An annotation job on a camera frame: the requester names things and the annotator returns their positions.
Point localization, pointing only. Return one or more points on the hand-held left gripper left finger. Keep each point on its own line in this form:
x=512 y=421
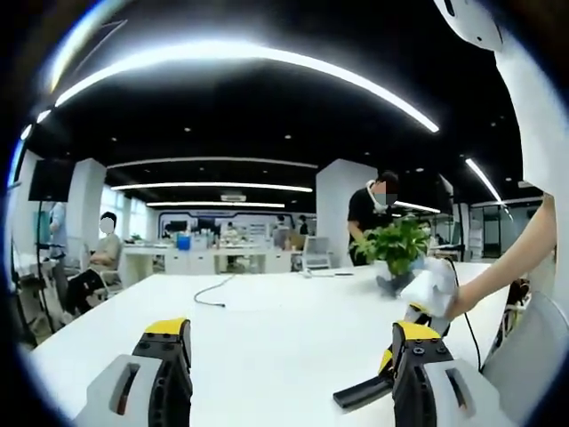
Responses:
x=111 y=396

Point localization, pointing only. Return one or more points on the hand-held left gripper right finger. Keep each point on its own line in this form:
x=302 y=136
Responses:
x=453 y=396

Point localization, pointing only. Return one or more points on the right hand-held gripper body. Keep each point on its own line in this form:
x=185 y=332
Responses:
x=433 y=289

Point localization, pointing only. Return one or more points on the black remote control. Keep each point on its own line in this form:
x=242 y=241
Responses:
x=362 y=392

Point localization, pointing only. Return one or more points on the green potted plant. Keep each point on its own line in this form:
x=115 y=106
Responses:
x=395 y=249

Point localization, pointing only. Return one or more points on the grey mesh office chair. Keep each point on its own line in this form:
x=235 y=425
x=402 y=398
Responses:
x=529 y=347

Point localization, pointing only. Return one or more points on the white office chair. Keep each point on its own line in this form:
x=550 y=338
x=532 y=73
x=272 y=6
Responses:
x=316 y=253

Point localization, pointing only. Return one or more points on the white cabinet row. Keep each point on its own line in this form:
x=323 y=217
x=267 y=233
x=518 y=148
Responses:
x=200 y=262

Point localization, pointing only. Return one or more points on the blue box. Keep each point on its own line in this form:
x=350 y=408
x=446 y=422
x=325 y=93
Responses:
x=184 y=242

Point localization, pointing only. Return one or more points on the black monitor on stand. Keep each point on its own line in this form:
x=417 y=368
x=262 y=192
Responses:
x=51 y=180

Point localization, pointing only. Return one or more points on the white worn device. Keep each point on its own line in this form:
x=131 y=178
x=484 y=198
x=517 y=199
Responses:
x=471 y=22

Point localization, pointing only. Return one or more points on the long ceiling light strip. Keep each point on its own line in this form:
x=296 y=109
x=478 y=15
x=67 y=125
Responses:
x=266 y=51

